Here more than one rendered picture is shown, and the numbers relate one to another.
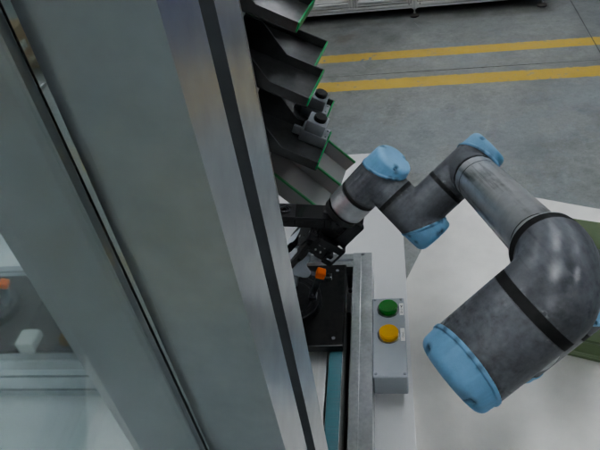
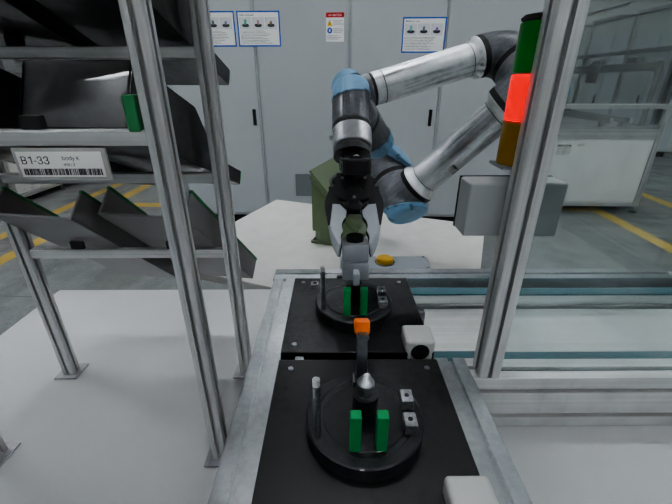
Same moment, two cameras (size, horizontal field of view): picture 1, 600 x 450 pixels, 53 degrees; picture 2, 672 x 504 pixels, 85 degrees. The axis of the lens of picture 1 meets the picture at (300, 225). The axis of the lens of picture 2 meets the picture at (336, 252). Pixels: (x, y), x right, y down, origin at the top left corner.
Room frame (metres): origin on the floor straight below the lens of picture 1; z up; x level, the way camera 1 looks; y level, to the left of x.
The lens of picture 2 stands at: (1.08, 0.61, 1.35)
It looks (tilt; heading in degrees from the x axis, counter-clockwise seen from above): 25 degrees down; 258
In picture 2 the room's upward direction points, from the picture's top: straight up
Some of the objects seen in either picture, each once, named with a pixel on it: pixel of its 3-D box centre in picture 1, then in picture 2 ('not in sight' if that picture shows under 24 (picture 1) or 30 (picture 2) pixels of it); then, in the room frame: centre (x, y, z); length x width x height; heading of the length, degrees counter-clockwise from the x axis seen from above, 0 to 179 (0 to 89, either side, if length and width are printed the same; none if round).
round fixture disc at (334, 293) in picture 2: (290, 300); (353, 304); (0.93, 0.05, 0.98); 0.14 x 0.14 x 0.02
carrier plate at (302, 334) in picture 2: (291, 306); (353, 313); (0.93, 0.05, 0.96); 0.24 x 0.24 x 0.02; 78
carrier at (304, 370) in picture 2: not in sight; (365, 400); (0.98, 0.30, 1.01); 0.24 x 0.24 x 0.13; 78
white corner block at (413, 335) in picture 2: not in sight; (417, 343); (0.85, 0.17, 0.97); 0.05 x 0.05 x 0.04; 78
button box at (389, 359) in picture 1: (389, 343); (383, 272); (0.80, -0.14, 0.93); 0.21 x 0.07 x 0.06; 168
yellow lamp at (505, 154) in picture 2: not in sight; (521, 142); (0.76, 0.20, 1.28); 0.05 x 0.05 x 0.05
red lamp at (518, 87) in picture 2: not in sight; (530, 98); (0.76, 0.20, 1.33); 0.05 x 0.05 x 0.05
